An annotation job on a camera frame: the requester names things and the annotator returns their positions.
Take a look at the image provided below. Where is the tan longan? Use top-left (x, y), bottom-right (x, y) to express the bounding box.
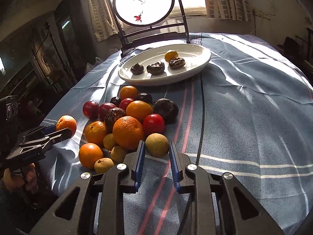
top-left (94, 158), bottom-right (115, 174)
top-left (145, 133), bottom-right (169, 158)

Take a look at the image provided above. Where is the large orange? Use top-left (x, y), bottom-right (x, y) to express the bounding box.
top-left (112, 116), bottom-right (145, 150)

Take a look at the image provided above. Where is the orange mandarin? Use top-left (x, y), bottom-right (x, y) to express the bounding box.
top-left (84, 121), bottom-right (108, 146)
top-left (56, 115), bottom-right (77, 136)

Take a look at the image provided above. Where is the dark red plum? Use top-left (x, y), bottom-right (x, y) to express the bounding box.
top-left (98, 102), bottom-right (117, 121)
top-left (82, 101), bottom-right (99, 120)

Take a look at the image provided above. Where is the brown water chestnut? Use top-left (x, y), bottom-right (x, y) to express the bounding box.
top-left (169, 57), bottom-right (186, 70)
top-left (130, 63), bottom-right (144, 75)
top-left (146, 61), bottom-right (165, 75)

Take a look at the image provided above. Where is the yellow round fruit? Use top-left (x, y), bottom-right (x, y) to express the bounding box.
top-left (164, 50), bottom-right (179, 63)

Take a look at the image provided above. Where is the person's left hand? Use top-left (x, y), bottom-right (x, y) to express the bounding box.
top-left (3, 163), bottom-right (38, 194)

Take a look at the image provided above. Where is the small yellow-green fruit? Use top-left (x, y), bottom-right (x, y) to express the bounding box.
top-left (110, 145), bottom-right (127, 163)

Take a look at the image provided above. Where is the small yellow fruit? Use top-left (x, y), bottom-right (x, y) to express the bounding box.
top-left (103, 133), bottom-right (117, 151)

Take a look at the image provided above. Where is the bright red plum right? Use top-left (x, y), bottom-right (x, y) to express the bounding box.
top-left (143, 114), bottom-right (165, 137)

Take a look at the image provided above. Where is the smooth orange tangerine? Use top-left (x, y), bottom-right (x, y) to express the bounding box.
top-left (126, 100), bottom-right (153, 123)

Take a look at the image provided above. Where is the partly hidden orange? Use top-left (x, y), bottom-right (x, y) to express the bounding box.
top-left (78, 143), bottom-right (103, 170)

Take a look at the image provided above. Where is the dark passion fruit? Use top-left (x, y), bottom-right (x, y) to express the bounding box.
top-left (153, 98), bottom-right (179, 124)

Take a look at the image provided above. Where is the small red plum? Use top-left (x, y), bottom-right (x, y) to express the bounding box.
top-left (119, 98), bottom-right (134, 111)

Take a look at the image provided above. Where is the dark plum far back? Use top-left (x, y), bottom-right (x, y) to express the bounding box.
top-left (135, 93), bottom-right (153, 104)

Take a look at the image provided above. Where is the dark purple plum back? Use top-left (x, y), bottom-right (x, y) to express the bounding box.
top-left (110, 96), bottom-right (122, 107)

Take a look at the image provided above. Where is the small orange back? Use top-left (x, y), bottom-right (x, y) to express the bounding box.
top-left (119, 85), bottom-right (139, 100)

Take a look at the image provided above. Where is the blue striped tablecloth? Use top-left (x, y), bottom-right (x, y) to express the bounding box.
top-left (39, 33), bottom-right (312, 234)

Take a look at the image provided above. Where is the standing fan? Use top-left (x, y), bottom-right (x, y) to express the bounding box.
top-left (41, 48), bottom-right (58, 69)

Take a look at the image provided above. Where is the white ceramic plate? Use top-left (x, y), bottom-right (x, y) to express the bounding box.
top-left (118, 43), bottom-right (212, 86)

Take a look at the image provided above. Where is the dark framed mirror cabinet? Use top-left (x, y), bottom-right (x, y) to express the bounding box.
top-left (54, 0), bottom-right (96, 81)

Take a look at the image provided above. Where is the left checked curtain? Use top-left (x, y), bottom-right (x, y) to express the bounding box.
top-left (88, 0), bottom-right (117, 42)

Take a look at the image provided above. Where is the checked curtain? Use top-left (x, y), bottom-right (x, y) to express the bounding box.
top-left (88, 0), bottom-right (117, 42)
top-left (205, 0), bottom-right (251, 22)

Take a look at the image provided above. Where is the round painted table screen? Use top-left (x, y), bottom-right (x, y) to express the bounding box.
top-left (105, 0), bottom-right (191, 57)

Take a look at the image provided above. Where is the right checked curtain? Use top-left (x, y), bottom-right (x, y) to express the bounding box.
top-left (205, 0), bottom-right (251, 22)

